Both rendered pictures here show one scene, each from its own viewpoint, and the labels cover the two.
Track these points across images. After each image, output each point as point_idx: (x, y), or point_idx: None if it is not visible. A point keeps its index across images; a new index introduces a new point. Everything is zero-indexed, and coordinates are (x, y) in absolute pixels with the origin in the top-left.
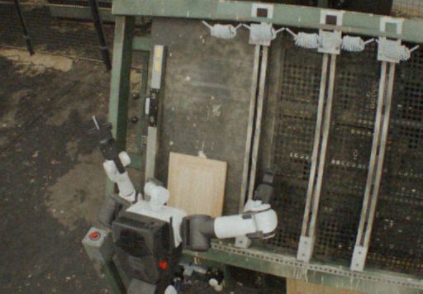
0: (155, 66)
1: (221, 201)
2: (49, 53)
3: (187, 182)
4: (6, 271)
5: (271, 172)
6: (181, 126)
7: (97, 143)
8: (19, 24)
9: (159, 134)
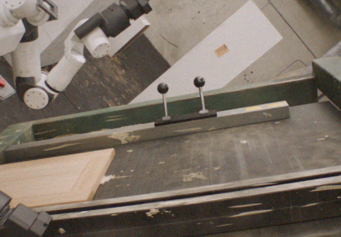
0: (252, 107)
1: (9, 207)
2: None
3: (60, 170)
4: (0, 123)
5: (38, 218)
6: (157, 153)
7: (120, 0)
8: None
9: (144, 140)
